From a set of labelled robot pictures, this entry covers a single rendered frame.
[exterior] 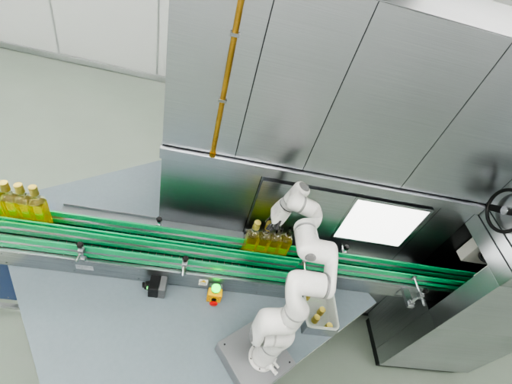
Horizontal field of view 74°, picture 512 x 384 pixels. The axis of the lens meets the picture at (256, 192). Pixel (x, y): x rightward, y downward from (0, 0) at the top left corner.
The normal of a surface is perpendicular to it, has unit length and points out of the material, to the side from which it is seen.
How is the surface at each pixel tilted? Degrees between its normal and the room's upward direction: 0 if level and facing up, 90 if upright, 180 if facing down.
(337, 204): 90
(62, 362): 0
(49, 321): 0
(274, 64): 90
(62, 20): 90
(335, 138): 90
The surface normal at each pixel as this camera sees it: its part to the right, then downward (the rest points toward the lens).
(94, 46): 0.00, 0.71
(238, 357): 0.25, -0.68
